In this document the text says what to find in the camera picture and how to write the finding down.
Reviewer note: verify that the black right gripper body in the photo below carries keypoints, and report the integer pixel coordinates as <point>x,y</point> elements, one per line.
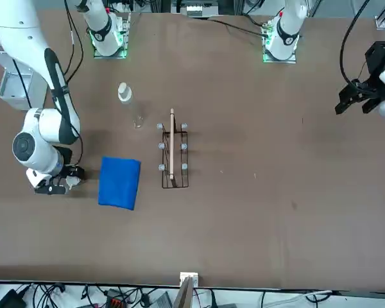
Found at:
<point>66,157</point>

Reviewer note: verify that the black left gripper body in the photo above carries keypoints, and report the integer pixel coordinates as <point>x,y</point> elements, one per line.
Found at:
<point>377,57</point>

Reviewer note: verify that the white tissue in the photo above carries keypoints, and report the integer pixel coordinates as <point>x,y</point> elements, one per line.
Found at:
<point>73,181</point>

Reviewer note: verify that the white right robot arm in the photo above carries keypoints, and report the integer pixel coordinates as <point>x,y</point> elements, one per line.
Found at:
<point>38,128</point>

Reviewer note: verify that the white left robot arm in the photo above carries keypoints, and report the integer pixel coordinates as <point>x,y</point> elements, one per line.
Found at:
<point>284,32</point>

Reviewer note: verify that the folded blue cloth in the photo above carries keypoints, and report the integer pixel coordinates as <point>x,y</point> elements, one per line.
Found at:
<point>118,183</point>

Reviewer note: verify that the clear bottle with white cap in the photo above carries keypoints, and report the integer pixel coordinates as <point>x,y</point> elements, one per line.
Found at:
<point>125,92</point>

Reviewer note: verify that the black power adapter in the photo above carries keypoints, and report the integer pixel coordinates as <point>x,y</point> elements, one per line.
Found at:
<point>9,299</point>

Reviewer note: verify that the red and black connector device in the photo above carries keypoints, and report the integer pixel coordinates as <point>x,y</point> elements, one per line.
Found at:
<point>115,302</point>

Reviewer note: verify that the grey power strip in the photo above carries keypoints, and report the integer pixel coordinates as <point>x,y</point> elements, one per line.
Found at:
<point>197,11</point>

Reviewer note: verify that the aluminium frame post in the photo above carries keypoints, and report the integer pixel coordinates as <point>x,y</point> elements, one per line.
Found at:
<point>184,292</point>

